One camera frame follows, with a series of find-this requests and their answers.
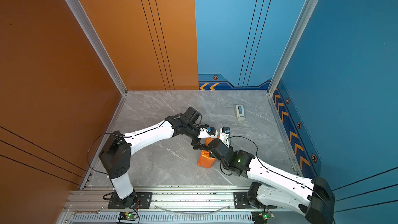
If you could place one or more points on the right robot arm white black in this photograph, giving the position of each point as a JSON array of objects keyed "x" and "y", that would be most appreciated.
[{"x": 271, "y": 186}]

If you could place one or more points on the green circuit board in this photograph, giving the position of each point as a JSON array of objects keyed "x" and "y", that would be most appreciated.
[
  {"x": 128, "y": 218},
  {"x": 261, "y": 217}
]

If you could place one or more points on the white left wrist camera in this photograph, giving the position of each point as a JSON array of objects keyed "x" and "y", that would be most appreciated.
[{"x": 194, "y": 117}]

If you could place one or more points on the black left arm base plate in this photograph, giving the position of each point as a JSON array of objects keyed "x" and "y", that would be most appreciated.
[{"x": 136, "y": 200}]

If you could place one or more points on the white tape dispenser blue roll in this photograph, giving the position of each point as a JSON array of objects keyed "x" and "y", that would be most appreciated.
[{"x": 239, "y": 112}]

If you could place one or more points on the right green circuit board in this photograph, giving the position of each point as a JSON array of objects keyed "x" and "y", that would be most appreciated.
[{"x": 261, "y": 217}]

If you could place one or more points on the aluminium corner post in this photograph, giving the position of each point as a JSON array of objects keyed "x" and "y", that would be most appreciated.
[
  {"x": 300, "y": 25},
  {"x": 86, "y": 25}
]

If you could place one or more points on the left green circuit board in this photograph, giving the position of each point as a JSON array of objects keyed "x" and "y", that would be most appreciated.
[{"x": 128, "y": 218}]

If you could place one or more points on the left aluminium corner post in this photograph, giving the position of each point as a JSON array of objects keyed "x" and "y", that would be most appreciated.
[{"x": 86, "y": 25}]

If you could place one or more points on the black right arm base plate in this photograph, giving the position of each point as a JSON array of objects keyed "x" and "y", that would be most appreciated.
[{"x": 242, "y": 200}]

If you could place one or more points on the yellow wrapping paper sheet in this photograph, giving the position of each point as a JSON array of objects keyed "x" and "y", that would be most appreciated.
[{"x": 205, "y": 160}]

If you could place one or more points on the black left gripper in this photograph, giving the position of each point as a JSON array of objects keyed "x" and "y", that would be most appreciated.
[{"x": 199, "y": 145}]

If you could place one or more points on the right aluminium corner post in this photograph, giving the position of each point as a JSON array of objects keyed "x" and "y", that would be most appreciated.
[{"x": 300, "y": 25}]

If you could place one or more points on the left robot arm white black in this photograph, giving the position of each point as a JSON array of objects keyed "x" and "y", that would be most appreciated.
[{"x": 116, "y": 154}]

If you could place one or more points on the aluminium front rail frame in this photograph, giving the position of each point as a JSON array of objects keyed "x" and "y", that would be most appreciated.
[{"x": 171, "y": 205}]

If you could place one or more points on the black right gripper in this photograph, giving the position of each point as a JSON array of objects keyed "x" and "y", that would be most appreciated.
[{"x": 211, "y": 154}]

